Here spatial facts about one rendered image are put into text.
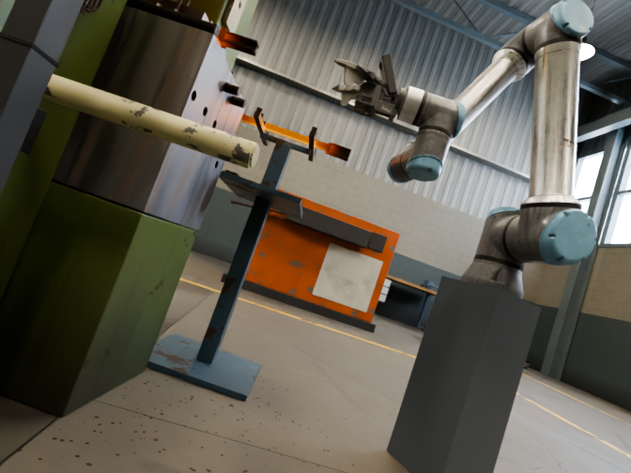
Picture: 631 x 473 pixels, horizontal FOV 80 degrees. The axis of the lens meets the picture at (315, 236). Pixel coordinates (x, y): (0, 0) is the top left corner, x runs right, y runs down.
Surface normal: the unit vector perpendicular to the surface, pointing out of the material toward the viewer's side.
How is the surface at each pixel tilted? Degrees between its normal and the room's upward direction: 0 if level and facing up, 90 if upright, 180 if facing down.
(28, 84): 90
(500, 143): 90
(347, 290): 90
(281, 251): 90
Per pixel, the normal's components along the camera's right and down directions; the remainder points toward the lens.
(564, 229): 0.19, 0.07
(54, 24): 0.94, 0.33
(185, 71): -0.01, -0.10
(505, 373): 0.45, 0.07
